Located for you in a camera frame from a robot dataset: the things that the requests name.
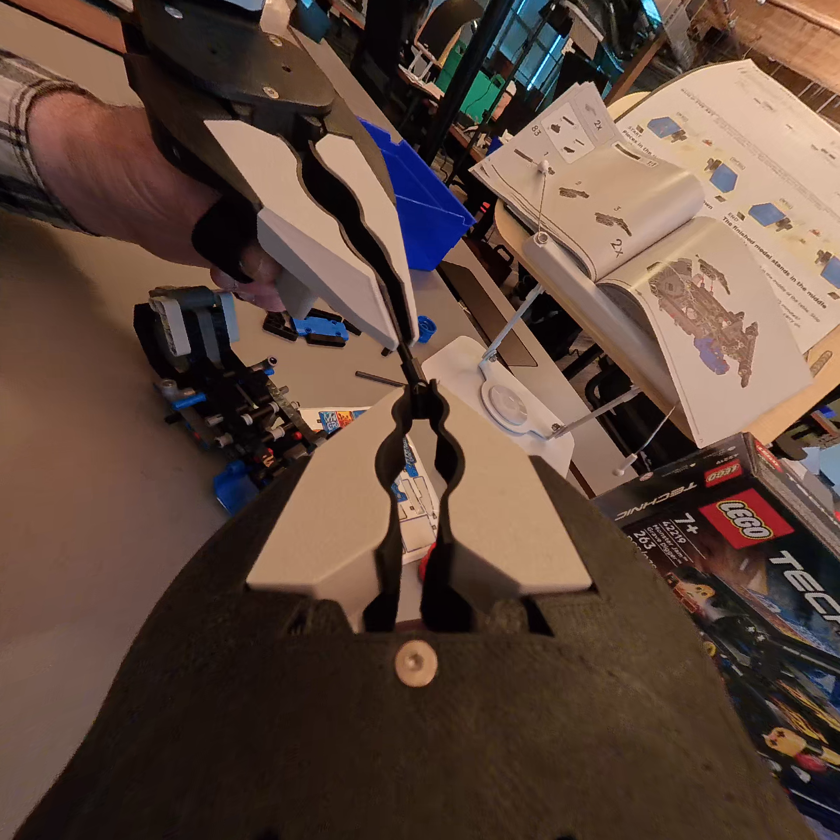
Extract green container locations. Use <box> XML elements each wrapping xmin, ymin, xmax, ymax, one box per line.
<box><xmin>436</xmin><ymin>66</ymin><xmax>519</xmax><ymax>126</ymax></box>

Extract black tripod pole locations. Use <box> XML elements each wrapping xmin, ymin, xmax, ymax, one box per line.
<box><xmin>420</xmin><ymin>0</ymin><xmax>521</xmax><ymax>165</ymax></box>

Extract grey desk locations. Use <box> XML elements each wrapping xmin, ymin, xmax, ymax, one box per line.
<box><xmin>0</xmin><ymin>7</ymin><xmax>598</xmax><ymax>840</ymax></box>

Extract black office chair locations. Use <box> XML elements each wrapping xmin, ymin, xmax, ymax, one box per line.
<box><xmin>581</xmin><ymin>351</ymin><xmax>697</xmax><ymax>460</ymax></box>

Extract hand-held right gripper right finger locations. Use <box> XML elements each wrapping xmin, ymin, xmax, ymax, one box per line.
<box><xmin>420</xmin><ymin>382</ymin><xmax>595</xmax><ymax>632</ymax></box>

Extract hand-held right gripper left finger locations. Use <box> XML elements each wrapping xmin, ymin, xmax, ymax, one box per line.
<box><xmin>245</xmin><ymin>382</ymin><xmax>409</xmax><ymax>634</ymax></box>

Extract black axle pin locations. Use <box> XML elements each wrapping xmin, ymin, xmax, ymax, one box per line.
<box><xmin>394</xmin><ymin>338</ymin><xmax>429</xmax><ymax>389</ymax></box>

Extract instruction booklet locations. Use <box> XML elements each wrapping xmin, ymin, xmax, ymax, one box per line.
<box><xmin>469</xmin><ymin>82</ymin><xmax>815</xmax><ymax>447</ymax></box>

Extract person's left hand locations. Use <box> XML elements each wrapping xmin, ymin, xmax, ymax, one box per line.
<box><xmin>29</xmin><ymin>97</ymin><xmax>290</xmax><ymax>313</ymax></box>

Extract white book stand base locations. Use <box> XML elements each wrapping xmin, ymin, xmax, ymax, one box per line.
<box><xmin>433</xmin><ymin>236</ymin><xmax>634</xmax><ymax>500</ymax></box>

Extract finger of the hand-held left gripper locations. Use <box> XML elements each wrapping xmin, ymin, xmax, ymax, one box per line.
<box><xmin>203</xmin><ymin>120</ymin><xmax>403</xmax><ymax>351</ymax></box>
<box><xmin>314</xmin><ymin>133</ymin><xmax>421</xmax><ymax>347</ymax></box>

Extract person's left forearm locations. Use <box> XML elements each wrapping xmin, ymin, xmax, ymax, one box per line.
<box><xmin>0</xmin><ymin>49</ymin><xmax>99</xmax><ymax>237</ymax></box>

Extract printed instruction sheet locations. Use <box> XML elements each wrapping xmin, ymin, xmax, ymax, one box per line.
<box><xmin>617</xmin><ymin>59</ymin><xmax>840</xmax><ymax>358</ymax></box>

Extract blue plastic bin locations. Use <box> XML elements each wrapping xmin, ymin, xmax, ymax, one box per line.
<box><xmin>357</xmin><ymin>117</ymin><xmax>476</xmax><ymax>271</ymax></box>

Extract blue flat panel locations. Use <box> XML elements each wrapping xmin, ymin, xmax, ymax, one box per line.
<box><xmin>292</xmin><ymin>315</ymin><xmax>350</xmax><ymax>340</ymax></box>

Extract black toy set box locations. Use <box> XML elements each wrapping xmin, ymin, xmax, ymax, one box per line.
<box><xmin>594</xmin><ymin>433</ymin><xmax>840</xmax><ymax>834</ymax></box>

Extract colourful sticker sheet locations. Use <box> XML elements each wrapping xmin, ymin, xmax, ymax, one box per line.
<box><xmin>298</xmin><ymin>407</ymin><xmax>442</xmax><ymax>567</ymax></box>

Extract partly built toy truck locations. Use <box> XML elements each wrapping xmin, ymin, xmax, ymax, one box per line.
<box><xmin>133</xmin><ymin>285</ymin><xmax>326</xmax><ymax>516</ymax></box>

